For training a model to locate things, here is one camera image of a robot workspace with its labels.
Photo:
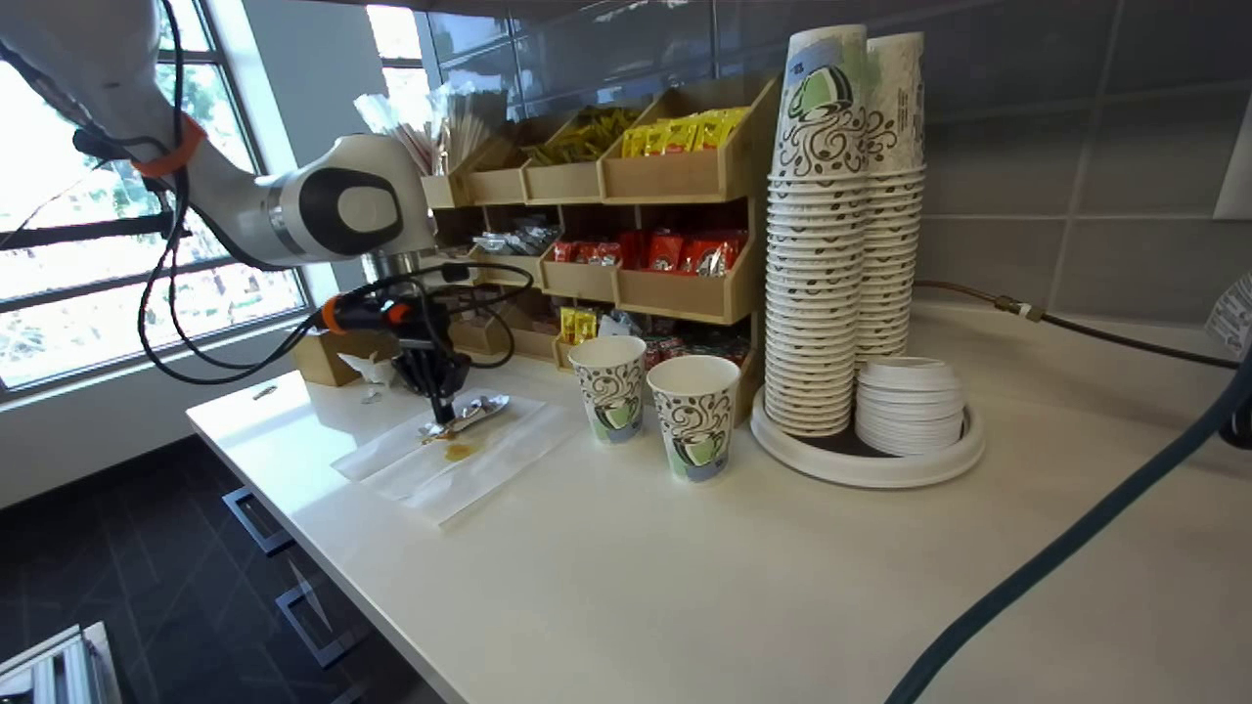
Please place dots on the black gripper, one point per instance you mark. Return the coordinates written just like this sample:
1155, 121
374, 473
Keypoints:
418, 325

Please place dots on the white sachet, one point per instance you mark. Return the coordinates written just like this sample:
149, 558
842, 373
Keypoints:
469, 411

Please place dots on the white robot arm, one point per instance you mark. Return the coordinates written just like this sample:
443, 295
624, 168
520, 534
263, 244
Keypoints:
96, 59

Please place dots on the white paper napkin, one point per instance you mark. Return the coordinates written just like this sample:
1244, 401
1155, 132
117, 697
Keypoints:
440, 477

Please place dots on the patterned paper cup left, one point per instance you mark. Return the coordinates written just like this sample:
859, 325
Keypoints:
606, 373

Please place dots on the patterned paper cup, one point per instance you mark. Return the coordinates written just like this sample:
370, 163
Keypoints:
606, 373
699, 405

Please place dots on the patterned paper cup right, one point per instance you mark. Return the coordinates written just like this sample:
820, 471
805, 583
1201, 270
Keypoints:
699, 405

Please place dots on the wooden condiment organizer rack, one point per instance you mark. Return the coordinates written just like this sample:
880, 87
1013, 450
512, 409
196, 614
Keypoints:
639, 207

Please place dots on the white round tray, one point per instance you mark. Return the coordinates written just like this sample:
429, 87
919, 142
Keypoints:
860, 465

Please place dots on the tall paper cup stack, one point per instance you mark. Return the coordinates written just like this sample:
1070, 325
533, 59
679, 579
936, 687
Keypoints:
813, 207

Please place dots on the stack of white lids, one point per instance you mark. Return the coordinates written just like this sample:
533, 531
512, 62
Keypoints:
909, 405

